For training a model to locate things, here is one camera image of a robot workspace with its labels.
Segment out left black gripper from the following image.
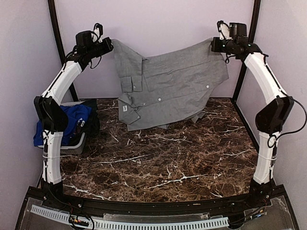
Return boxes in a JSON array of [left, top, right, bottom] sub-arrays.
[[88, 36, 118, 58]]

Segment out grey button shirt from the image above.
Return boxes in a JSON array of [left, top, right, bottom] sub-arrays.
[[112, 39, 229, 131]]

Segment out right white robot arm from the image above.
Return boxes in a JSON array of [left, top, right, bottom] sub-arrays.
[[211, 20, 297, 185]]

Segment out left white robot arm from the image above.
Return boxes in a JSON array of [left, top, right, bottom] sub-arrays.
[[34, 31, 114, 187]]

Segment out grey laundry basket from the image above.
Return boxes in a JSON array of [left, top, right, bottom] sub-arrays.
[[33, 97, 85, 153]]

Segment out blue printed t-shirt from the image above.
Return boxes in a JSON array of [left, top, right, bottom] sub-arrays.
[[33, 105, 93, 147]]

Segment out black garment in basket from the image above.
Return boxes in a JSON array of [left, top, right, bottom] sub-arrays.
[[75, 99, 100, 140]]

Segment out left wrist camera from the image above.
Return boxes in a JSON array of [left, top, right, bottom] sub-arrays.
[[93, 23, 103, 42]]

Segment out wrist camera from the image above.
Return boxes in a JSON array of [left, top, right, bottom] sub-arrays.
[[217, 20, 231, 40], [93, 23, 103, 42]]

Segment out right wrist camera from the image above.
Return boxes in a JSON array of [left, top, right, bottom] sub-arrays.
[[217, 20, 231, 40]]

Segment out right black frame post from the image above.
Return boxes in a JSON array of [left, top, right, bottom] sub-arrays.
[[231, 0, 261, 101]]

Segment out black frame post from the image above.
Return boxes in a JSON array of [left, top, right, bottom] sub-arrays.
[[231, 0, 261, 101], [47, 0, 80, 101]]

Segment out left black frame post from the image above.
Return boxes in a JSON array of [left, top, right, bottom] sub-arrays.
[[47, 0, 80, 101]]

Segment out black curved front rail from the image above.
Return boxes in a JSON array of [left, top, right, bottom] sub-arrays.
[[26, 184, 286, 219]]

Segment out white slotted cable duct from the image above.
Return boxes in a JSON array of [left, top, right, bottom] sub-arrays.
[[31, 205, 229, 230]]

